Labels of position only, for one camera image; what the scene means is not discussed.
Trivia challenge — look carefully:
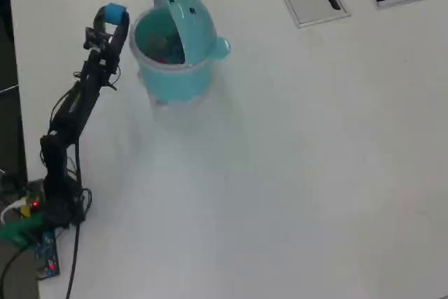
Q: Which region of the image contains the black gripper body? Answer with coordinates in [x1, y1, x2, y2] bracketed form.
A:
[89, 42, 122, 74]

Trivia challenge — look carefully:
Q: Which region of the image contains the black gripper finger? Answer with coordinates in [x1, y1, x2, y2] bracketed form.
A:
[110, 11, 131, 51]
[91, 5, 109, 34]

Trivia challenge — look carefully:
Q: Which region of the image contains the blue lego block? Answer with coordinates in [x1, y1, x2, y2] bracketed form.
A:
[104, 3, 127, 27]

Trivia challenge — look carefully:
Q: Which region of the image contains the teal bin with swing lid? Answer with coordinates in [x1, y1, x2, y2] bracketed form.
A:
[129, 0, 232, 106]

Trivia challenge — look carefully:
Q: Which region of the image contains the green table clamp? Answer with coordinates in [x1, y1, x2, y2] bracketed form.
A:
[0, 213, 45, 246]

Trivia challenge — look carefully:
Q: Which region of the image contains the blue circuit board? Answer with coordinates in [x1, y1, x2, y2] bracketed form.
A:
[34, 231, 60, 279]

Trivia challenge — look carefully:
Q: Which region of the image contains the white cable with plug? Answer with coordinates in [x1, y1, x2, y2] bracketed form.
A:
[0, 199, 27, 225]

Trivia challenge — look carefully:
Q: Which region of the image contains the thick black camera cable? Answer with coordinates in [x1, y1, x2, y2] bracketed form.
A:
[64, 141, 83, 299]

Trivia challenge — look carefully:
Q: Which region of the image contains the black power cable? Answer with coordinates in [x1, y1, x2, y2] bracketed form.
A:
[0, 241, 39, 299]

